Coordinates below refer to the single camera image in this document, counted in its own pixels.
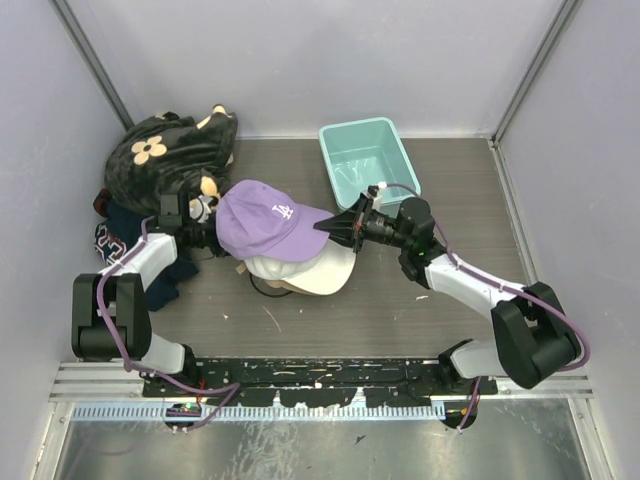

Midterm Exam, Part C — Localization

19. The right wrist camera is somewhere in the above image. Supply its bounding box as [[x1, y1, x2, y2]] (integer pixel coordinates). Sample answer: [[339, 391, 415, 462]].
[[366, 182, 389, 210]]

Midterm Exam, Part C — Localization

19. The white cap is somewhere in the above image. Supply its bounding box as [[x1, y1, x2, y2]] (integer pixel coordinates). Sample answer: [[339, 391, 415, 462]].
[[244, 241, 356, 296]]

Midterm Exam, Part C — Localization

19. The navy jersey garment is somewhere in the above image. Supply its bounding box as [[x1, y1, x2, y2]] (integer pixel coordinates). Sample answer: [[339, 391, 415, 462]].
[[93, 188, 199, 312]]

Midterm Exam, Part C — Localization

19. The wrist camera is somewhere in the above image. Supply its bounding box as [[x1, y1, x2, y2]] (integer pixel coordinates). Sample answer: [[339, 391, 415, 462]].
[[189, 195, 219, 223], [366, 182, 389, 210]]

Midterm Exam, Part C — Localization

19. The aluminium front rail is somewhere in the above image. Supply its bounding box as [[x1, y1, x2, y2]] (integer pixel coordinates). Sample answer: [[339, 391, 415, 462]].
[[48, 359, 595, 402]]

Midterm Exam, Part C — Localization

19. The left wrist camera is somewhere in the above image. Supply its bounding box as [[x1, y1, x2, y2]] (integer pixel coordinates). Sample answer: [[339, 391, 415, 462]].
[[189, 195, 219, 223]]

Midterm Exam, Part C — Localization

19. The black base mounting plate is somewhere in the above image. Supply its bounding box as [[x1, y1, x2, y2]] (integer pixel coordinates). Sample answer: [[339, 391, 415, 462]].
[[142, 357, 499, 407]]

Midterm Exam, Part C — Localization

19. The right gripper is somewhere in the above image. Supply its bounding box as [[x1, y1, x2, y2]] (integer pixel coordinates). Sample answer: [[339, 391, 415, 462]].
[[313, 197, 411, 254]]

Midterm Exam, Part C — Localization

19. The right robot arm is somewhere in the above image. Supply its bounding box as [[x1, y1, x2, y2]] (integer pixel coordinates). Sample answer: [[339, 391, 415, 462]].
[[314, 194, 590, 394]]

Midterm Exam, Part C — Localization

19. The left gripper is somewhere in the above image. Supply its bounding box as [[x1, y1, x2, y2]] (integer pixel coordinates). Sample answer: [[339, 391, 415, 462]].
[[184, 210, 259, 258]]

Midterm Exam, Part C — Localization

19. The black floral fleece blanket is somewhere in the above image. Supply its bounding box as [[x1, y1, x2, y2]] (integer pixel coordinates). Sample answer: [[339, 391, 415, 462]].
[[104, 104, 239, 216]]

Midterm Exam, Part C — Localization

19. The teal plastic bin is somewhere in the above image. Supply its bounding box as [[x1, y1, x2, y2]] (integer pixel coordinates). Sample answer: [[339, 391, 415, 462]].
[[319, 117, 421, 216]]

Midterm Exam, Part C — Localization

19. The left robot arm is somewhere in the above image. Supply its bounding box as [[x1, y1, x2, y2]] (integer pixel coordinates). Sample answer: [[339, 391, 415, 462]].
[[71, 193, 225, 396]]

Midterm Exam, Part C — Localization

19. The purple cap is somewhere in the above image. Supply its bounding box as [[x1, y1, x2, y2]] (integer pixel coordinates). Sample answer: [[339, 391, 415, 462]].
[[215, 180, 332, 262]]

